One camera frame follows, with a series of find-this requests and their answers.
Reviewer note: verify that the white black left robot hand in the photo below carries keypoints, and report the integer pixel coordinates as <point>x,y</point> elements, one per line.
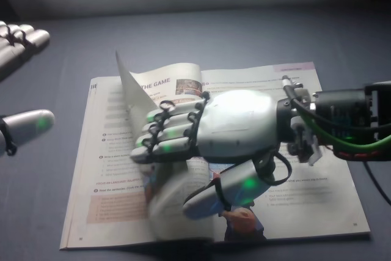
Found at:
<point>18,47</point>

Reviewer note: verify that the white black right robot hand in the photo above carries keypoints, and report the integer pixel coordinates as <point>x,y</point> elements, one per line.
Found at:
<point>238,126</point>

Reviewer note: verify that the instruction booklet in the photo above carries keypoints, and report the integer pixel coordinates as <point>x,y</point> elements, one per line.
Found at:
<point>107,151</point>

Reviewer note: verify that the grey table cloth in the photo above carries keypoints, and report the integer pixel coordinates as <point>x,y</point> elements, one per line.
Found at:
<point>214,38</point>

